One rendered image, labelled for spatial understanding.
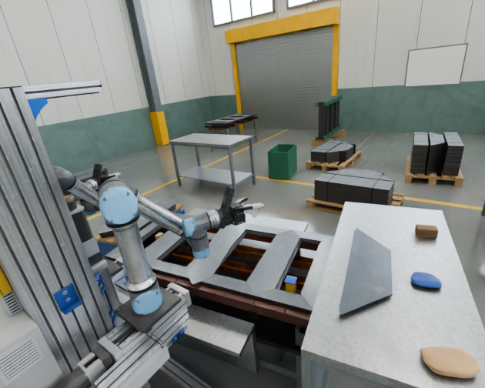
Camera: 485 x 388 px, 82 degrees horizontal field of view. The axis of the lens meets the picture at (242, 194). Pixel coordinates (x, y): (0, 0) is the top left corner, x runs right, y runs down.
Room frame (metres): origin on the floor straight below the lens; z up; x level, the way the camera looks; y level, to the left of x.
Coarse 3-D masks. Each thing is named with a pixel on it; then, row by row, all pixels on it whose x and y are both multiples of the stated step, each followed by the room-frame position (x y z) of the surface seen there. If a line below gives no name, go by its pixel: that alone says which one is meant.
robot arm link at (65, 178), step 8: (56, 168) 1.34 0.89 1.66; (64, 176) 1.33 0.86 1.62; (72, 176) 1.37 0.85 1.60; (64, 184) 1.33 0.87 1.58; (72, 184) 1.36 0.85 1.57; (80, 184) 1.41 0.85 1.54; (72, 192) 1.39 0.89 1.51; (80, 192) 1.41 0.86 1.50; (88, 192) 1.45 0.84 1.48; (96, 192) 1.51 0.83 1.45; (88, 200) 1.46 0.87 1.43; (96, 200) 1.49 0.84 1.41; (96, 208) 1.57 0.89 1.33
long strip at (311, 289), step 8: (328, 240) 1.68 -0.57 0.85; (320, 248) 1.60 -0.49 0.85; (328, 248) 1.59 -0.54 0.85; (320, 256) 1.50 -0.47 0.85; (328, 256) 1.50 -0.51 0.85; (320, 264) 1.43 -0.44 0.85; (312, 272) 1.36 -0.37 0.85; (320, 272) 1.35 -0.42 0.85; (312, 280) 1.29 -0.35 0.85; (320, 280) 1.28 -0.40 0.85; (304, 288) 1.23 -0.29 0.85; (312, 288) 1.23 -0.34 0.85; (304, 296) 1.17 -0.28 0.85; (312, 296) 1.16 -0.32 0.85; (312, 304) 1.11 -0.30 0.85
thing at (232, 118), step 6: (240, 114) 9.14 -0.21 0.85; (246, 114) 8.99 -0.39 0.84; (252, 114) 8.82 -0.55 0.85; (216, 120) 8.30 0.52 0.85; (222, 120) 8.17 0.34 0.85; (228, 120) 8.06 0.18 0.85; (234, 120) 7.95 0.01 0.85; (240, 120) 8.77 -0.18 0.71; (246, 120) 8.64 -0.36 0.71; (252, 120) 8.84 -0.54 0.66; (210, 126) 8.00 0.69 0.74; (216, 126) 7.86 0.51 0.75; (222, 126) 7.72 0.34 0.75; (228, 126) 7.64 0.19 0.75; (210, 132) 8.12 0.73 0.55; (228, 132) 7.70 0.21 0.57; (210, 150) 8.12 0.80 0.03
